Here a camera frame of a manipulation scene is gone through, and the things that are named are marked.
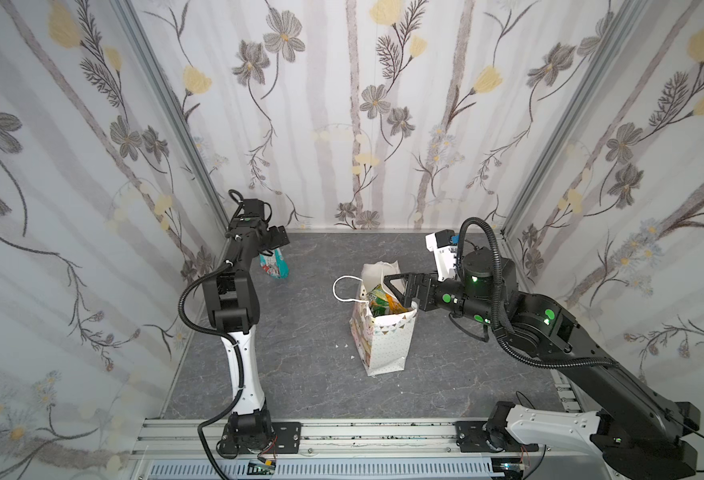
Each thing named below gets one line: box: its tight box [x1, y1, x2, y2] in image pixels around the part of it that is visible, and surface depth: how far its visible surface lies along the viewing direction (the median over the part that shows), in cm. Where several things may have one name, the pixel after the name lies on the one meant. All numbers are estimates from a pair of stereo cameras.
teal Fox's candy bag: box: [259, 248, 290, 279], surface depth 103 cm
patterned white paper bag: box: [333, 261, 418, 376], surface depth 76 cm
